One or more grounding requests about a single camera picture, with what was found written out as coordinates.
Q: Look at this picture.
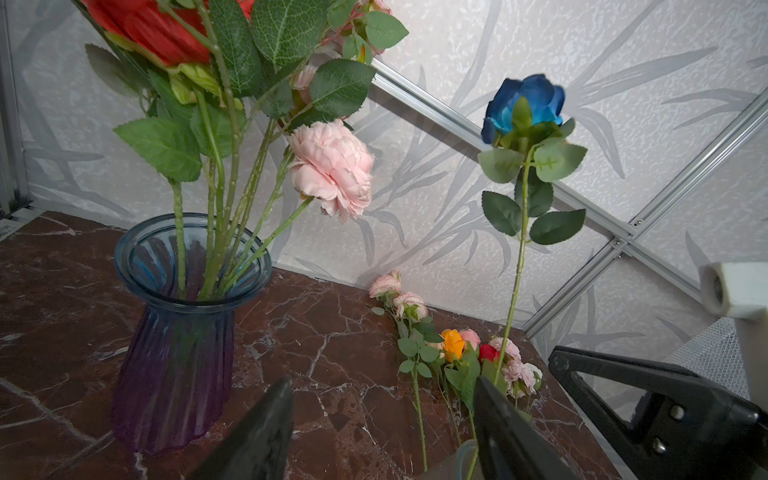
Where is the purple glass vase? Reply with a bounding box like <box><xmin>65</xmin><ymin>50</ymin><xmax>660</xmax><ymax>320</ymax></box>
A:
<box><xmin>110</xmin><ymin>212</ymin><xmax>272</xmax><ymax>455</ymax></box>

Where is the mixed artificial flower pile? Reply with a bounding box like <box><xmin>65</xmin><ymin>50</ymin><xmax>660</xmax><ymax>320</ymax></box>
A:
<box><xmin>368</xmin><ymin>270</ymin><xmax>544</xmax><ymax>472</ymax></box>

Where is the white wire mesh basket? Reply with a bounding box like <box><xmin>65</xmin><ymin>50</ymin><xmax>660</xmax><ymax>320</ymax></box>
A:
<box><xmin>658</xmin><ymin>317</ymin><xmax>750</xmax><ymax>400</ymax></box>

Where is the blue rose stem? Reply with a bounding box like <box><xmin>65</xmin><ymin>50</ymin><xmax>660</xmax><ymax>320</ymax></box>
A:
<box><xmin>464</xmin><ymin>73</ymin><xmax>589</xmax><ymax>480</ymax></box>

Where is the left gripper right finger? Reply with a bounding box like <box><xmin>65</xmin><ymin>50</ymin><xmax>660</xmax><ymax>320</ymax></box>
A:
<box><xmin>473</xmin><ymin>376</ymin><xmax>576</xmax><ymax>480</ymax></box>

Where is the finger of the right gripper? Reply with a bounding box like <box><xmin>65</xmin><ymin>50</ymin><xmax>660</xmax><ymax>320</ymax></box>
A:
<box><xmin>548</xmin><ymin>346</ymin><xmax>767</xmax><ymax>479</ymax></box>

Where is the small pink flower stem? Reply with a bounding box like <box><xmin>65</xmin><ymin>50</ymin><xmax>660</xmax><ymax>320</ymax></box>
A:
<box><xmin>208</xmin><ymin>120</ymin><xmax>374</xmax><ymax>299</ymax></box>

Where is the clear frosted glass vase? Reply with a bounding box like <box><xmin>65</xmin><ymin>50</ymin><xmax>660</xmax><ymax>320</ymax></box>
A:
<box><xmin>416</xmin><ymin>440</ymin><xmax>484</xmax><ymax>480</ymax></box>

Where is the red rose stem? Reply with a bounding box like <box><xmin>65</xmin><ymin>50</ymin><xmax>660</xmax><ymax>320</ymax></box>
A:
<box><xmin>77</xmin><ymin>0</ymin><xmax>259</xmax><ymax>301</ymax></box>

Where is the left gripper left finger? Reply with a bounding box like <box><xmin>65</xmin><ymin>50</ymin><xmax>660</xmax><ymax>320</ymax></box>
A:
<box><xmin>189</xmin><ymin>378</ymin><xmax>294</xmax><ymax>480</ymax></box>

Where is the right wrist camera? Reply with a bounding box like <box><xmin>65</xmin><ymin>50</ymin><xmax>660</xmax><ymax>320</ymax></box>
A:
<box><xmin>699</xmin><ymin>262</ymin><xmax>767</xmax><ymax>410</ymax></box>

